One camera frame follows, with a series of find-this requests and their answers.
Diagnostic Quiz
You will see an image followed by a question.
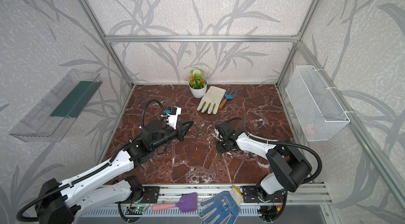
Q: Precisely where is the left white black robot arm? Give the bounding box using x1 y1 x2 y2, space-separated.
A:
34 120 194 224

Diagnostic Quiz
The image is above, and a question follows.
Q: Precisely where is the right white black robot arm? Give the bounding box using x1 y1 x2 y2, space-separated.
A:
215 121 317 198

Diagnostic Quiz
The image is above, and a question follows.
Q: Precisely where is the cream gardening glove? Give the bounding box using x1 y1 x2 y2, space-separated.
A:
197 86 226 115

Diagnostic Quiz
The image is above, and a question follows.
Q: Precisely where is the white pot with plant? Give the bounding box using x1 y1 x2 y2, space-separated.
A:
188 68 207 98

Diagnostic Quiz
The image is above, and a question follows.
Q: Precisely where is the blue dotted work glove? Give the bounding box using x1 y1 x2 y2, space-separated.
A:
199 187 243 224

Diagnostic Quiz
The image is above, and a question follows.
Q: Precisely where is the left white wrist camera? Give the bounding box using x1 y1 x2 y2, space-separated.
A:
163 106 181 130

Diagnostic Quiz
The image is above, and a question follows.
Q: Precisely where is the blue hand rake wooden handle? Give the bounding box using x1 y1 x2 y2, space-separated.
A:
218 88 237 109

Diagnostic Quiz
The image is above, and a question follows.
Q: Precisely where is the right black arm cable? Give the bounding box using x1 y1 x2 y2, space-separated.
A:
226 117 323 184

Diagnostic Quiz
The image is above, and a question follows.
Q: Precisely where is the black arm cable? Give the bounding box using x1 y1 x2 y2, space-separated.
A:
226 117 323 184
16 98 167 223

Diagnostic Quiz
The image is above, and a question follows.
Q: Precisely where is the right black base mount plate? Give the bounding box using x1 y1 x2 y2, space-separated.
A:
240 186 288 204

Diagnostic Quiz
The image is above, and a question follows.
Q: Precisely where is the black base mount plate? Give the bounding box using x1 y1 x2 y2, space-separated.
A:
125 186 160 204
240 186 288 204

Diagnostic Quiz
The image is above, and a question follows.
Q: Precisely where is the purple scoop pink handle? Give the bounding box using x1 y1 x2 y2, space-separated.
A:
152 192 198 213

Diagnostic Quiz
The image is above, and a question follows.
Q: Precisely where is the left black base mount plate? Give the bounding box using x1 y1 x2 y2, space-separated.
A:
125 186 160 204

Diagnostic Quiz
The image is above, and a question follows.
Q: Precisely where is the white wire mesh basket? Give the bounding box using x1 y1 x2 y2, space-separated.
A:
286 65 350 142

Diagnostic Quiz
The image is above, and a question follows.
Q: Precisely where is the clear plastic wall shelf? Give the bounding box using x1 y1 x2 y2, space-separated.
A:
9 69 102 143

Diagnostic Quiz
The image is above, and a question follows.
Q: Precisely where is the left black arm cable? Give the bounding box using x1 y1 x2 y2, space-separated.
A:
16 98 167 223

